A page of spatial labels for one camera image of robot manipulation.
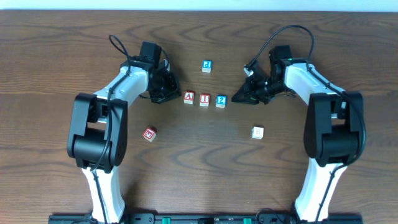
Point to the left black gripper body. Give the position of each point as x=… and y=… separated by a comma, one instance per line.
x=168, y=88

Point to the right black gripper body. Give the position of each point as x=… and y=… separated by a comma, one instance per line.
x=254, y=88

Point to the blue 2 number block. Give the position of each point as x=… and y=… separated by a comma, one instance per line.
x=221, y=101

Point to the red A letter block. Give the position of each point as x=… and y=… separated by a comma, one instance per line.
x=188, y=97

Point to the red I letter block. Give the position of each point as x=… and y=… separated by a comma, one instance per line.
x=204, y=100

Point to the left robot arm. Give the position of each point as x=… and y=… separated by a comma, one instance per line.
x=97, y=138

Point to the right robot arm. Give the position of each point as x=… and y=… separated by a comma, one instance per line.
x=334, y=133

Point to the white plain wooden block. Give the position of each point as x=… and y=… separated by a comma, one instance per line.
x=257, y=132

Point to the blue P letter block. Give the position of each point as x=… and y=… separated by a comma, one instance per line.
x=206, y=66

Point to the red E letter block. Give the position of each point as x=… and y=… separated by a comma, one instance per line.
x=149, y=134

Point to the black mounting rail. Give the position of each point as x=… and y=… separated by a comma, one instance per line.
x=263, y=218

